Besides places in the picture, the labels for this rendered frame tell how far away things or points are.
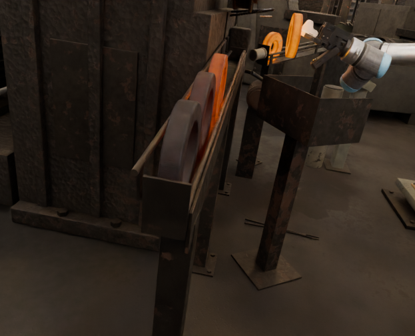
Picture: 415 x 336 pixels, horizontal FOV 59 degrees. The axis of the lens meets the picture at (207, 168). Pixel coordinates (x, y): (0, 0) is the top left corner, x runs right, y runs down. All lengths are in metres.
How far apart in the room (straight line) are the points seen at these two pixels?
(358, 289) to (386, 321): 0.15
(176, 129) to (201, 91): 0.19
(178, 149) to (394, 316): 1.15
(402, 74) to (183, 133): 3.53
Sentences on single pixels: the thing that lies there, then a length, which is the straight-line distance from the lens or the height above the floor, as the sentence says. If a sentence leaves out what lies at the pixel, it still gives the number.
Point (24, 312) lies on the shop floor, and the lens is 1.30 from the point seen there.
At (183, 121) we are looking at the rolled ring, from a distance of 0.55.
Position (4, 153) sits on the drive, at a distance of 1.68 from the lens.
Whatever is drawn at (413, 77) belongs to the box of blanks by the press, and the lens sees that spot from 4.05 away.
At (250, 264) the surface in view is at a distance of 1.47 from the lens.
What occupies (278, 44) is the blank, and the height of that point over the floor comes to 0.72.
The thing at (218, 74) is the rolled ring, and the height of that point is 0.76.
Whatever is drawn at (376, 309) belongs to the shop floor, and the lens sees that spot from 1.51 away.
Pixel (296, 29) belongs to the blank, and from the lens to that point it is 1.41.
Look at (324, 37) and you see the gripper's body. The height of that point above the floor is 0.84.
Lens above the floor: 0.93
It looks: 25 degrees down
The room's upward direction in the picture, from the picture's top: 8 degrees clockwise
